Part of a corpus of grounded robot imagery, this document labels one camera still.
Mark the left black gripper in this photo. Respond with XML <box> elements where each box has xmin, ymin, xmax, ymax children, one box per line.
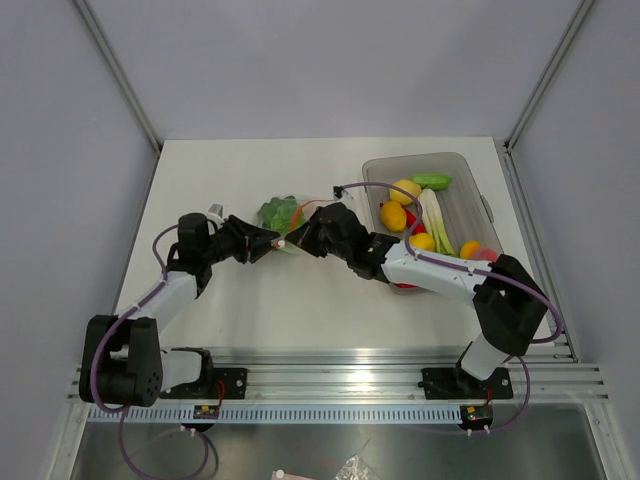
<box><xmin>201</xmin><ymin>215</ymin><xmax>279</xmax><ymax>265</ymax></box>

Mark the toy napa cabbage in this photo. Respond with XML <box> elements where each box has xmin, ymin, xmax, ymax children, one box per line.
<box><xmin>257</xmin><ymin>195</ymin><xmax>299</xmax><ymax>234</ymax></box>

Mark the clear zip top bag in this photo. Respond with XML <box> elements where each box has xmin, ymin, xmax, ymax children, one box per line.
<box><xmin>252</xmin><ymin>194</ymin><xmax>357</xmax><ymax>254</ymax></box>

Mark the toy yellow potato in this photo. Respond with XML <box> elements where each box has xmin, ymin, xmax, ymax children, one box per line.
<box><xmin>379</xmin><ymin>200</ymin><xmax>407</xmax><ymax>231</ymax></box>

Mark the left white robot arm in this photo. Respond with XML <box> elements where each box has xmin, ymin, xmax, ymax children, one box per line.
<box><xmin>79</xmin><ymin>213</ymin><xmax>280</xmax><ymax>413</ymax></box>

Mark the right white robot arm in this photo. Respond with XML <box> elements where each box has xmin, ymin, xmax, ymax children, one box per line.
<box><xmin>285</xmin><ymin>203</ymin><xmax>549</xmax><ymax>398</ymax></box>

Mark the grey plastic food bin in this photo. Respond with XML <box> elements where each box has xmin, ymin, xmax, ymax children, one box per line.
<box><xmin>360</xmin><ymin>151</ymin><xmax>505</xmax><ymax>296</ymax></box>

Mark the toy red chili pepper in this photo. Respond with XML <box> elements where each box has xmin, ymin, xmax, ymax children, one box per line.
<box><xmin>379</xmin><ymin>201</ymin><xmax>418</xmax><ymax>232</ymax></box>

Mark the toy yellow pear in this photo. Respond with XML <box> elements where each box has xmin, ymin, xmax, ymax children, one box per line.
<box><xmin>409</xmin><ymin>232</ymin><xmax>436</xmax><ymax>252</ymax></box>

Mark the toy yellow lemon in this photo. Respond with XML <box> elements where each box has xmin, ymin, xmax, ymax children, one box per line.
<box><xmin>389</xmin><ymin>179</ymin><xmax>422</xmax><ymax>206</ymax></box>

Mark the toy green onion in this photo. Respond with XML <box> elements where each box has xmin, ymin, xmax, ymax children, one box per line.
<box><xmin>418</xmin><ymin>189</ymin><xmax>456</xmax><ymax>256</ymax></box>

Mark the toy green cucumber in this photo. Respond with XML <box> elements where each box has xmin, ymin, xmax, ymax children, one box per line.
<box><xmin>411</xmin><ymin>173</ymin><xmax>452</xmax><ymax>191</ymax></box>

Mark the crumpled clear plastic wrap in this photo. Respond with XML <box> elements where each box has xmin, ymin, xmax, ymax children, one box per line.
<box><xmin>334</xmin><ymin>455</ymin><xmax>380</xmax><ymax>480</ymax></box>

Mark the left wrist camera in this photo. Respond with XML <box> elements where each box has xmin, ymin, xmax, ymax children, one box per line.
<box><xmin>207</xmin><ymin>204</ymin><xmax>223</xmax><ymax>222</ymax></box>

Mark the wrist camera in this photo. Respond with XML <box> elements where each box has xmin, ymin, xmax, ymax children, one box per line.
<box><xmin>332</xmin><ymin>186</ymin><xmax>357</xmax><ymax>210</ymax></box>
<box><xmin>207</xmin><ymin>204</ymin><xmax>223</xmax><ymax>222</ymax></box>

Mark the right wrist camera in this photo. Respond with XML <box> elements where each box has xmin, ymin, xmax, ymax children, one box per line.
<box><xmin>332</xmin><ymin>186</ymin><xmax>357</xmax><ymax>210</ymax></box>

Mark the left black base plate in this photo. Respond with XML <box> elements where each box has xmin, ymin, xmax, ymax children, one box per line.
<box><xmin>160</xmin><ymin>367</ymin><xmax>248</xmax><ymax>400</ymax></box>

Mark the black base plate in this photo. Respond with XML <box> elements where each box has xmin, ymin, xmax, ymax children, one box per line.
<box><xmin>418</xmin><ymin>367</ymin><xmax>514</xmax><ymax>400</ymax></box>
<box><xmin>160</xmin><ymin>367</ymin><xmax>248</xmax><ymax>400</ymax></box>

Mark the white slotted cable duct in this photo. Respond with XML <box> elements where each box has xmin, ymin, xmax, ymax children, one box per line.
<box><xmin>87</xmin><ymin>405</ymin><xmax>464</xmax><ymax>424</ymax></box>

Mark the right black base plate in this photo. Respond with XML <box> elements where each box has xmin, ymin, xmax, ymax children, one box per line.
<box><xmin>418</xmin><ymin>367</ymin><xmax>514</xmax><ymax>400</ymax></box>

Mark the left aluminium frame post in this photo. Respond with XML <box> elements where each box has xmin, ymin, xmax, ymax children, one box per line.
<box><xmin>70</xmin><ymin>0</ymin><xmax>163</xmax><ymax>159</ymax></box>

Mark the aluminium frame post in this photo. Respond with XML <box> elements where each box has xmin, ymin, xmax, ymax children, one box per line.
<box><xmin>70</xmin><ymin>0</ymin><xmax>163</xmax><ymax>159</ymax></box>
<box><xmin>504</xmin><ymin>0</ymin><xmax>598</xmax><ymax>154</ymax></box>

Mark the aluminium mounting rail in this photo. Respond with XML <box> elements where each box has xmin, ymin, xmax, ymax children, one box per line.
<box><xmin>210</xmin><ymin>343</ymin><xmax>609</xmax><ymax>404</ymax></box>

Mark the right aluminium frame post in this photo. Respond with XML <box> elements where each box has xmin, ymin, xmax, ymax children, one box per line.
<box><xmin>504</xmin><ymin>0</ymin><xmax>598</xmax><ymax>154</ymax></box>

